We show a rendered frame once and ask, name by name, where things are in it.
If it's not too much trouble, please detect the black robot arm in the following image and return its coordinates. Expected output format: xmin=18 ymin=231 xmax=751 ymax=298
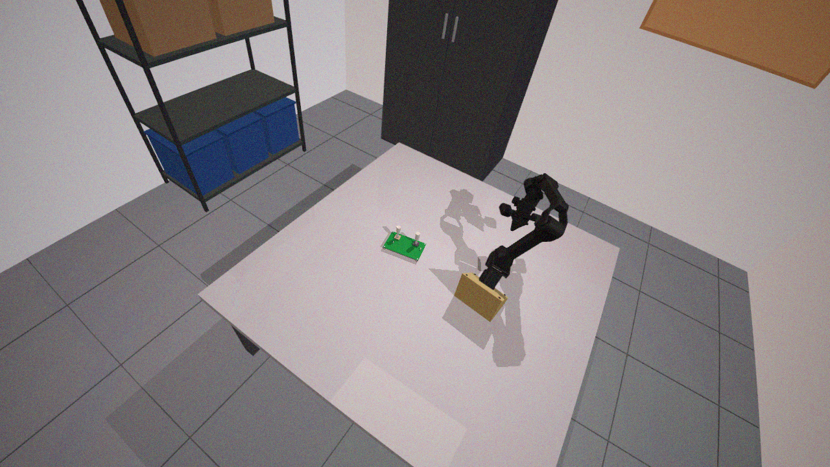
xmin=479 ymin=173 xmax=569 ymax=290

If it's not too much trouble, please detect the green circuit board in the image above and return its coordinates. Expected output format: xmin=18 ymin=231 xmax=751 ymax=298
xmin=383 ymin=226 xmax=426 ymax=262

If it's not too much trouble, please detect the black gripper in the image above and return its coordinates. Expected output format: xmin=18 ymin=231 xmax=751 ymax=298
xmin=499 ymin=198 xmax=541 ymax=231

